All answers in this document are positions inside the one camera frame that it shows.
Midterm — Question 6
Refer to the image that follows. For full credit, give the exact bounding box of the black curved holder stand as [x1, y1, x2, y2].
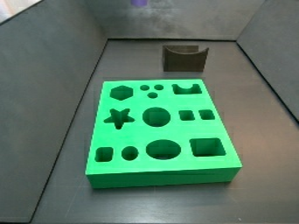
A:
[163, 45, 210, 72]

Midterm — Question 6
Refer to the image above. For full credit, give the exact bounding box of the green foam shape board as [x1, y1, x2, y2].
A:
[86, 79, 242, 188]

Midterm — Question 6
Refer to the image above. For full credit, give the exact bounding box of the purple cylinder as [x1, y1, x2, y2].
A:
[131, 0, 149, 7]

